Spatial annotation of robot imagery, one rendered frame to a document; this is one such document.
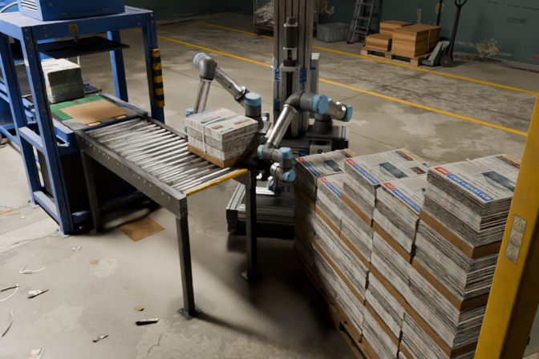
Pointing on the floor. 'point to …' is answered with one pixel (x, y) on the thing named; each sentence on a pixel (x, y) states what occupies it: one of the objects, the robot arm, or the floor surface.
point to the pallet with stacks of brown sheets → (403, 42)
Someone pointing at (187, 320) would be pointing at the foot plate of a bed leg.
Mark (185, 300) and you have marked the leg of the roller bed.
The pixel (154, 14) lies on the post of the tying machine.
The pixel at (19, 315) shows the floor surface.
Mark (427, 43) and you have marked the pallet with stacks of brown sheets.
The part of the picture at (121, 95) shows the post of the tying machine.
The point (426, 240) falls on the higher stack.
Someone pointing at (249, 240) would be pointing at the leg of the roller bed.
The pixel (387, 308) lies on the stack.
